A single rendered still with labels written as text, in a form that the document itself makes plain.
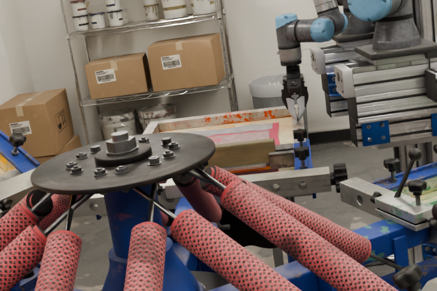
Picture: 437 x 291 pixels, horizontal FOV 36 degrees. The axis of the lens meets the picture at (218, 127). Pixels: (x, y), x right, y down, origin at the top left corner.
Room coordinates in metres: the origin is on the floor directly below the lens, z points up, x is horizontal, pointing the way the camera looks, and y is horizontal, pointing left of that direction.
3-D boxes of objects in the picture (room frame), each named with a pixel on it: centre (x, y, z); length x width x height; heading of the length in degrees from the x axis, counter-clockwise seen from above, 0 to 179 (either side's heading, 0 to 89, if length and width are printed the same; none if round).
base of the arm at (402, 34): (2.12, -0.61, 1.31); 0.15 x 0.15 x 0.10
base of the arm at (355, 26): (2.62, -0.61, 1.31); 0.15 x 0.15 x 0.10
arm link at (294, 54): (2.22, -0.27, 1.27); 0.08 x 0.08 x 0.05
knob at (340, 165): (1.59, -0.27, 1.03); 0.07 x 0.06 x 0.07; 172
